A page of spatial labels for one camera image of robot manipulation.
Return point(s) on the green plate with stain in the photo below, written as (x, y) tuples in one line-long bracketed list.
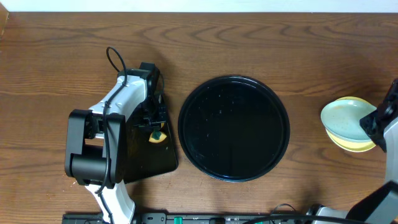
[(342, 117)]

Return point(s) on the green and yellow sponge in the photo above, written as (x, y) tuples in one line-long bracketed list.
[(157, 137)]

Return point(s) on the yellow plate with stain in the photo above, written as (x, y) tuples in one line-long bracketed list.
[(347, 145)]

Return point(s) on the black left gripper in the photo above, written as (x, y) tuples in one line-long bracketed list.
[(154, 123)]

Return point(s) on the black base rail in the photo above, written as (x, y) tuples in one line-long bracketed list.
[(162, 218)]

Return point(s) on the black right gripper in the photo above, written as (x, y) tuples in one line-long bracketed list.
[(374, 123)]

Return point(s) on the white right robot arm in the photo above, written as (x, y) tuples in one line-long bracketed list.
[(380, 206)]

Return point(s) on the black round tray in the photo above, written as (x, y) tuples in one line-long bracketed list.
[(233, 128)]

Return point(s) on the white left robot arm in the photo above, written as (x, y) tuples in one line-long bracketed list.
[(123, 138)]

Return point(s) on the black rectangular tray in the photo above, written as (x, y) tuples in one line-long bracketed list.
[(146, 159)]

